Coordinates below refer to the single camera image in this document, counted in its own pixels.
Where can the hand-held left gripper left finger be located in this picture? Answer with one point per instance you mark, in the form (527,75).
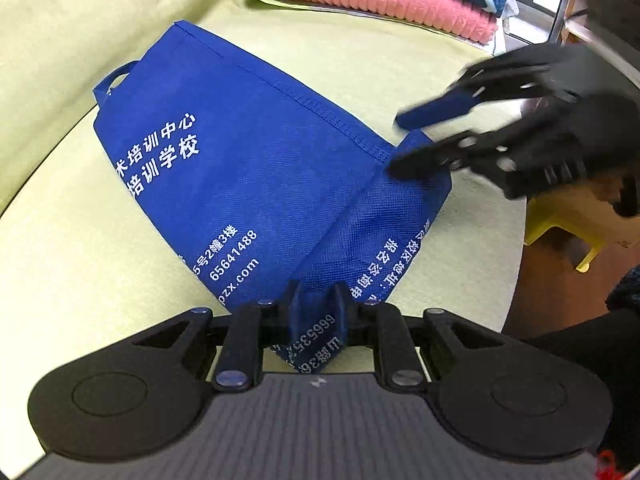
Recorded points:
(295,310)

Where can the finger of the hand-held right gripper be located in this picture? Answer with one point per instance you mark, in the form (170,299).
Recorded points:
(425,162)
(430,112)

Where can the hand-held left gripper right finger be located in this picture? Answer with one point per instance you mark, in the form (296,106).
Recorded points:
(341,310)

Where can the blue non-woven shopping bag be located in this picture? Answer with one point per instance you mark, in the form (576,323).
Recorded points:
(260,175)

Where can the yellow plastic stool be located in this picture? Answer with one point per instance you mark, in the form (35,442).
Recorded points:
(570,225)

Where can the pink ribbed towel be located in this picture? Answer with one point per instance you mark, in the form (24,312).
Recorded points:
(375,0)

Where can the yellow-green tablecloth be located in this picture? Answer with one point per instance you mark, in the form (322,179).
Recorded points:
(75,110)

